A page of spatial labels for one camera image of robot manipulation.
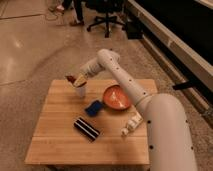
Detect black box on floor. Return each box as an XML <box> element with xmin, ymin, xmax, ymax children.
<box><xmin>125</xmin><ymin>18</ymin><xmax>143</xmax><ymax>39</ymax></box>

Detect white plastic bottle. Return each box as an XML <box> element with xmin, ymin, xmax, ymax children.
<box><xmin>121</xmin><ymin>112</ymin><xmax>143</xmax><ymax>136</ymax></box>

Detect black office chair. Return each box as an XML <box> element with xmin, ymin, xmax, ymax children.
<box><xmin>84</xmin><ymin>0</ymin><xmax>126</xmax><ymax>38</ymax></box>

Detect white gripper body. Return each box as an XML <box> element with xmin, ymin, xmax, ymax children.
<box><xmin>81</xmin><ymin>61</ymin><xmax>100</xmax><ymax>78</ymax></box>

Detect person's legs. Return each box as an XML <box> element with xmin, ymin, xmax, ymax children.
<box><xmin>48</xmin><ymin>0</ymin><xmax>84</xmax><ymax>26</ymax></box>

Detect black white striped box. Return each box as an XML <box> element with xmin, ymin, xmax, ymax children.
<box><xmin>74</xmin><ymin>118</ymin><xmax>100</xmax><ymax>141</ymax></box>

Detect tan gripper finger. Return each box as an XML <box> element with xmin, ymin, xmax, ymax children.
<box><xmin>73</xmin><ymin>74</ymin><xmax>87</xmax><ymax>87</ymax></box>

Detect blue sponge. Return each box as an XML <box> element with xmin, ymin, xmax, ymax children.
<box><xmin>85</xmin><ymin>100</ymin><xmax>103</xmax><ymax>117</ymax></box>

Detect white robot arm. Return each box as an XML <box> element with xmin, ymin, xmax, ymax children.
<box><xmin>74</xmin><ymin>49</ymin><xmax>198</xmax><ymax>171</ymax></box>

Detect wooden table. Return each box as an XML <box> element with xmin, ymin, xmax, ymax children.
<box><xmin>25</xmin><ymin>79</ymin><xmax>149</xmax><ymax>165</ymax></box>

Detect orange bowl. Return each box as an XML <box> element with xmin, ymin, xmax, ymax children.
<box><xmin>103</xmin><ymin>85</ymin><xmax>131</xmax><ymax>110</ymax></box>

